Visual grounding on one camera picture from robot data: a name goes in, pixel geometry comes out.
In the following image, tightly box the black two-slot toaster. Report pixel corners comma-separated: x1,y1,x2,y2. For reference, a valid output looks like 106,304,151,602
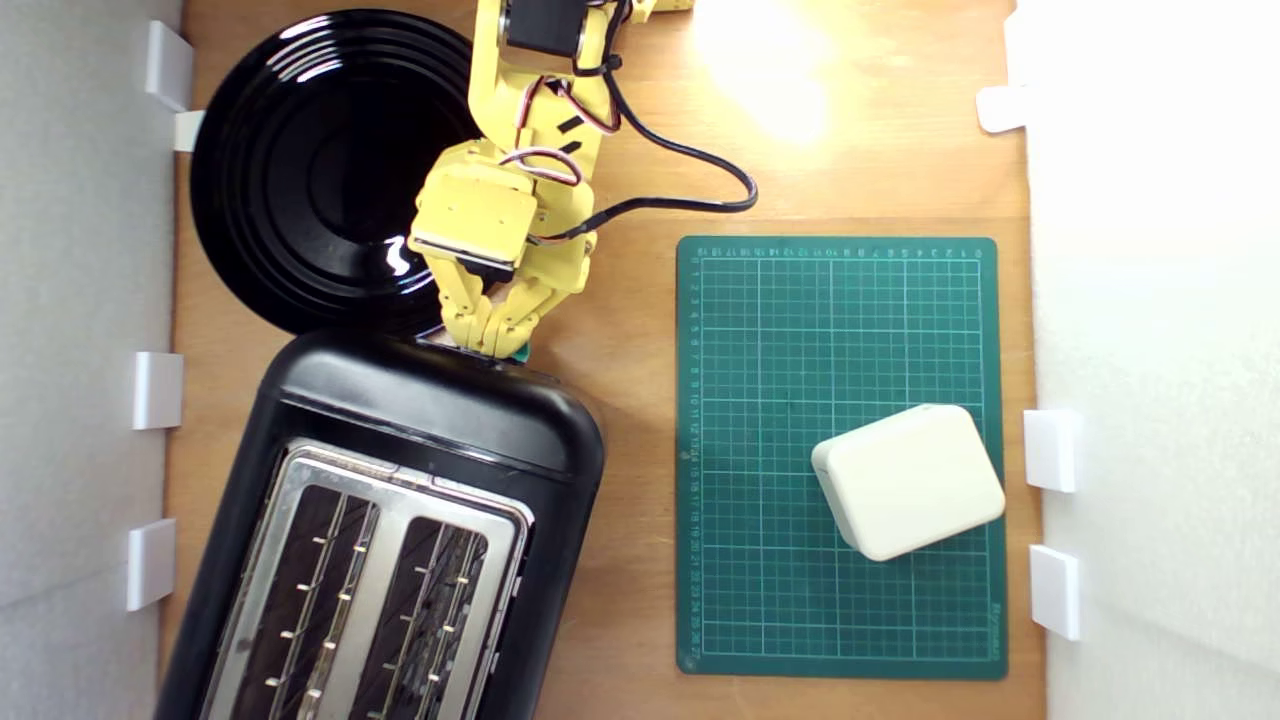
152,328,607,720

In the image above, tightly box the black ribbed plate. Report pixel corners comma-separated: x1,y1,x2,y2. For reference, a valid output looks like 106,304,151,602
190,8,531,336

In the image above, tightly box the green cutting mat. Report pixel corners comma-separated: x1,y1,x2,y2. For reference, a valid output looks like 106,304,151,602
676,236,1009,681

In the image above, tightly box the white rounded block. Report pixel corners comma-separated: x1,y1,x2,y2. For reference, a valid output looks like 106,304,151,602
811,404,1007,563

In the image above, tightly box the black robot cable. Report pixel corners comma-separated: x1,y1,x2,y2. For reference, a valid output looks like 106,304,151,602
525,55,759,246

